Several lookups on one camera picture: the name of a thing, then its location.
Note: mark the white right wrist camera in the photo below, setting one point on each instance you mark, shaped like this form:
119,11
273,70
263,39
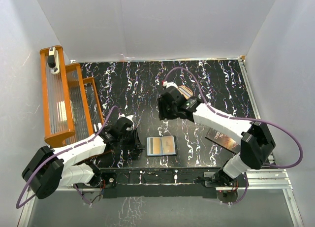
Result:
167,84

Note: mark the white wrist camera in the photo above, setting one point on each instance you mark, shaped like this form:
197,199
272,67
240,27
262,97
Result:
130,123
167,84

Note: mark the white stack of cards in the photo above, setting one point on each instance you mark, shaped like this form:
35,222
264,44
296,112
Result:
185,91

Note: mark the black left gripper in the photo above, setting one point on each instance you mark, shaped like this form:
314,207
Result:
136,141

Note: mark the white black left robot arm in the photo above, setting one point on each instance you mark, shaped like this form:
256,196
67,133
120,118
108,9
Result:
51,168

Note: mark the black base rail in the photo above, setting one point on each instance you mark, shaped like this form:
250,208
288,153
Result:
156,182

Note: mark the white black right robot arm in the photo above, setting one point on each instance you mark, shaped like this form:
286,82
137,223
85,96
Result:
255,139

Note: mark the gold VIP card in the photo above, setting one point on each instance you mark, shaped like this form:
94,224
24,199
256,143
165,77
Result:
168,145

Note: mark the orange tiered acrylic rack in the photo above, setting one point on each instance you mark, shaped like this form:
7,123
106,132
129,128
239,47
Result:
70,102

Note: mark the white device on rack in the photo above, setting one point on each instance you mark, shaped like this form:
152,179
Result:
53,61

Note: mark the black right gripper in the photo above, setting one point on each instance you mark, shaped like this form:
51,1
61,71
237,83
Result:
163,114

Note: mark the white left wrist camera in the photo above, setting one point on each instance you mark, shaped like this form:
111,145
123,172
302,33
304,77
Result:
130,123

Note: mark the blue credit card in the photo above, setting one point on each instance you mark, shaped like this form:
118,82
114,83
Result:
161,148

